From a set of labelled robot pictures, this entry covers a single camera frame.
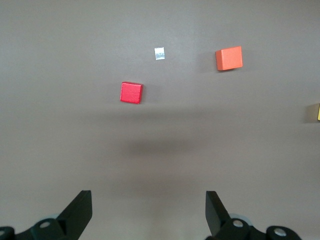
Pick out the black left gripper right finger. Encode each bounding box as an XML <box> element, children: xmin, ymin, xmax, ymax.
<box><xmin>205</xmin><ymin>190</ymin><xmax>267</xmax><ymax>240</ymax></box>

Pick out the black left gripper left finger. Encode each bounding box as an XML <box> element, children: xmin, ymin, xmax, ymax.
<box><xmin>14</xmin><ymin>190</ymin><xmax>93</xmax><ymax>240</ymax></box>

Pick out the red wooden cube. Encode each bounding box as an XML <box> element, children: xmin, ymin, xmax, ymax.
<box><xmin>119</xmin><ymin>81</ymin><xmax>144</xmax><ymax>105</ymax></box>

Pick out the yellow wooden cube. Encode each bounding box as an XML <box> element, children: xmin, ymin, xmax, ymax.
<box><xmin>306</xmin><ymin>102</ymin><xmax>320</xmax><ymax>124</ymax></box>

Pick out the orange wooden cube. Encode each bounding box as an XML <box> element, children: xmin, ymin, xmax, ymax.
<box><xmin>215</xmin><ymin>45</ymin><xmax>244</xmax><ymax>72</ymax></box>

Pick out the small square tape piece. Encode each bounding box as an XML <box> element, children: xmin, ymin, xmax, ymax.
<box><xmin>154</xmin><ymin>47</ymin><xmax>166</xmax><ymax>61</ymax></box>

